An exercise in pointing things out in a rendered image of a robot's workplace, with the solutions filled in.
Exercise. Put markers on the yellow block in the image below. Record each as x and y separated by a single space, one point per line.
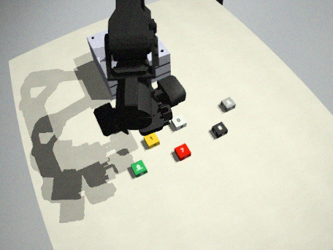
151 140

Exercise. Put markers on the green block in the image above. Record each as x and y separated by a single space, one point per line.
139 168

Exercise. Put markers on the red block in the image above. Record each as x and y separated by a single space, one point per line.
182 152

